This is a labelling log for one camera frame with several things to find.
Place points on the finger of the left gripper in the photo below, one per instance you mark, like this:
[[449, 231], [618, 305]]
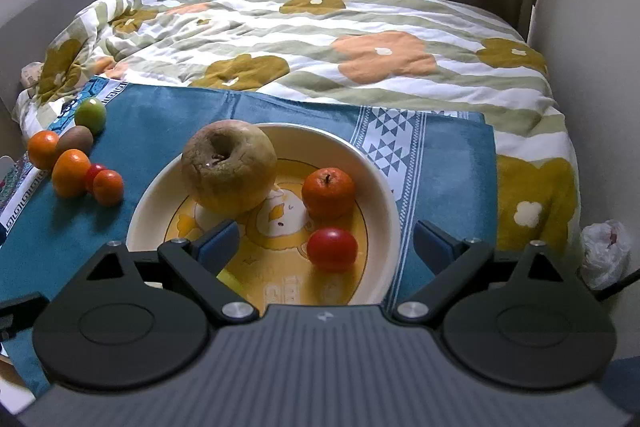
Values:
[[20, 313]]

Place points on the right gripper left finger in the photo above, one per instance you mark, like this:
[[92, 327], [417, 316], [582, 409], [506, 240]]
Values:
[[193, 268]]

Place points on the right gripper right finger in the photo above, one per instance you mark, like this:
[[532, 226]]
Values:
[[456, 264]]

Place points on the large brownish apple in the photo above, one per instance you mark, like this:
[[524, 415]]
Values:
[[229, 167]]

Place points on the cherry tomato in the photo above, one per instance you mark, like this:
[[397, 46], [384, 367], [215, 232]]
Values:
[[332, 249], [91, 174]]

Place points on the large orange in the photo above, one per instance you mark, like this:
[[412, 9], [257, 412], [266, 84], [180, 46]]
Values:
[[41, 149], [69, 172]]

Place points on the brown kiwi with sticker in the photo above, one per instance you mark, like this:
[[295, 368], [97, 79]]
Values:
[[75, 138]]

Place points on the dark green apple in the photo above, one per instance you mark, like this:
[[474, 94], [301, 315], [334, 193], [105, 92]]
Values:
[[91, 114]]

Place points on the light green apple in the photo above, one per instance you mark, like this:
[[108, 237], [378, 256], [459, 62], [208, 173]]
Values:
[[231, 282]]

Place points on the blue patterned cloth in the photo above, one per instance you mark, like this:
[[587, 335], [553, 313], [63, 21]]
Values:
[[441, 167]]

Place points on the cream bowl yellow print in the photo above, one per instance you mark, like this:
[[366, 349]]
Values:
[[271, 265]]

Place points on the white plastic bag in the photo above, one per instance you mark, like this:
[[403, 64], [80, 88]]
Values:
[[606, 252]]

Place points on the floral striped duvet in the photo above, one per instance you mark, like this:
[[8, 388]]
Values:
[[408, 54]]

